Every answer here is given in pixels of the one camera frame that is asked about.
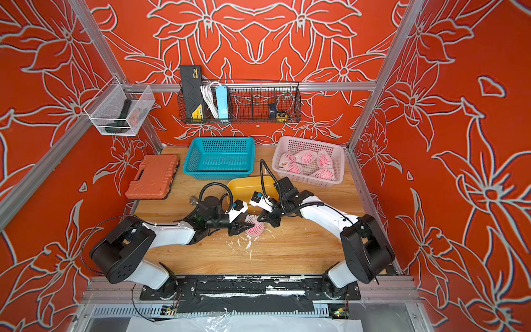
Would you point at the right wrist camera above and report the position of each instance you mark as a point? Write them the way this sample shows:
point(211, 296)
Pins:
point(258, 200)

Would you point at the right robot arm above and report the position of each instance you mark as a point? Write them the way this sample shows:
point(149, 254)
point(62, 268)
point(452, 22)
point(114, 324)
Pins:
point(366, 248)

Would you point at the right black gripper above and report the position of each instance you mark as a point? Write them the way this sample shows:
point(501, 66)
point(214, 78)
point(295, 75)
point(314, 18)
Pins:
point(270, 219)

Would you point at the light blue power bank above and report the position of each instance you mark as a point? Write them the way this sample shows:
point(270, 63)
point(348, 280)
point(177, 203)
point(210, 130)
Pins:
point(222, 103)

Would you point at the teal plastic basket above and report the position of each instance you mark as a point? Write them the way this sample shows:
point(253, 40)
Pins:
point(220, 158)

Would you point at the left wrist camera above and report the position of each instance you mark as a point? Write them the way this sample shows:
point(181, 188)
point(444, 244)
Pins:
point(238, 207)

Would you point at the pink plastic basket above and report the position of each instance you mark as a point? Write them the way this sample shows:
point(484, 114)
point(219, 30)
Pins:
point(306, 173)

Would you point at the yellow plastic tray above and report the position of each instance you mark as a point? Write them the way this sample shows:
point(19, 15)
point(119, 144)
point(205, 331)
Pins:
point(244, 188)

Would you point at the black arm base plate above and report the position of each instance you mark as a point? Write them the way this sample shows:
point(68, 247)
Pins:
point(311, 287)

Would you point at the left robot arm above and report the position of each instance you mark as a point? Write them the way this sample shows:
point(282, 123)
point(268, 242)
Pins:
point(121, 254)

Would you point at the black rectangular device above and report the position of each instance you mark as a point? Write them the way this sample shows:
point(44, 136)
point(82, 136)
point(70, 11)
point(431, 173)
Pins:
point(191, 83)

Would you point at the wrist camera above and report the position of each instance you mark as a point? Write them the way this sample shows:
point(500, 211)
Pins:
point(238, 207)
point(258, 200)

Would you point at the small grey metal part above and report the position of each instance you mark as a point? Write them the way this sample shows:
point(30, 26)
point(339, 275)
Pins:
point(194, 201)

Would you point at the orange tool case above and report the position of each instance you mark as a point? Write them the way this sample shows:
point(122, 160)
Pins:
point(154, 177)

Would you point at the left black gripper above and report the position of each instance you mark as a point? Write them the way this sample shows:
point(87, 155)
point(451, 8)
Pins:
point(240, 229)

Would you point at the yellow tape measure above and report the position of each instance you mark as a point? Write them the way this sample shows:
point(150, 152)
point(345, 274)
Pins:
point(282, 117)

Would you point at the dark green tool handle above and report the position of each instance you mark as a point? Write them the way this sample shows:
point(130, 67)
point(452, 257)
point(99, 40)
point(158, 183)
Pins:
point(119, 126)

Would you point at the clear acrylic wall box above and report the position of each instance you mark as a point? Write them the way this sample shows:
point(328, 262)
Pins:
point(107, 103)

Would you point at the black wire wall basket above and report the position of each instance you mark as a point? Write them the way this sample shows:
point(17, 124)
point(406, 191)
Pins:
point(249, 101)

